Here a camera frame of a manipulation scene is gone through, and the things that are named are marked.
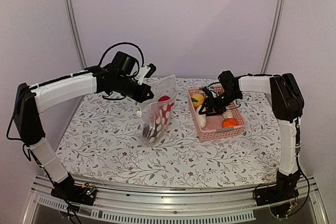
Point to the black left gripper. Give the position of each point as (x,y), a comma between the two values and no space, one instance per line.
(141,97)

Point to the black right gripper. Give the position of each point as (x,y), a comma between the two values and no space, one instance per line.
(214,106)

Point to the white toy radish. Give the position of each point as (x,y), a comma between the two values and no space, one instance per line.
(201,118)
(228,114)

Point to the red toy tomato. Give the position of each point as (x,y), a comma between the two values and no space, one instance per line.
(164,98)

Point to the clear zip top bag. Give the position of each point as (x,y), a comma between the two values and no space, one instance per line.
(156,112)

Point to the red toy strawberry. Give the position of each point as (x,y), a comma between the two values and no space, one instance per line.
(163,116)

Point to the dark red toy fruit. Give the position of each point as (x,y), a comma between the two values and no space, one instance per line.
(149,134)

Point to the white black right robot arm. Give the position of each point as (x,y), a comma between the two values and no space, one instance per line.
(287,106)

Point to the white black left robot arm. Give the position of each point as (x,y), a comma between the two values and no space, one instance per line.
(31,101)

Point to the yellow toy fruit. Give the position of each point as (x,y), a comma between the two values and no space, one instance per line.
(197,100)

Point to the orange toy fruit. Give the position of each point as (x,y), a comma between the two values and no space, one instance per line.
(229,122)

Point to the pink plastic basket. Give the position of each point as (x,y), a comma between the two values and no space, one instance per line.
(213,128)

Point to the floral patterned table mat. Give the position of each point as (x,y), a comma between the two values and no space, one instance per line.
(103,141)

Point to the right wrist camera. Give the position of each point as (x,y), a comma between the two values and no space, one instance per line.
(209,92)

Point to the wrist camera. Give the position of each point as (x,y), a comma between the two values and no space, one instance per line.
(209,92)
(145,72)

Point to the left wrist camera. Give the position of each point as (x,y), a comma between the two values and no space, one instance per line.
(145,72)

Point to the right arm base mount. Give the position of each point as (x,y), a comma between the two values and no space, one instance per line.
(269,194)

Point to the aluminium front rail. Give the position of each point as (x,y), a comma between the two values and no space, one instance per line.
(128,203)

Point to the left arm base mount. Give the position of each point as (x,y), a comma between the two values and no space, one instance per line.
(68,191)

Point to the right aluminium frame post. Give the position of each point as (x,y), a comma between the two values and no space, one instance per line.
(273,35)

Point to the aluminium frame post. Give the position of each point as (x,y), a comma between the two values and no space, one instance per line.
(273,35)
(75,33)

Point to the left aluminium frame post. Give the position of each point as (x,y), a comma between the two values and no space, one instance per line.
(75,33)

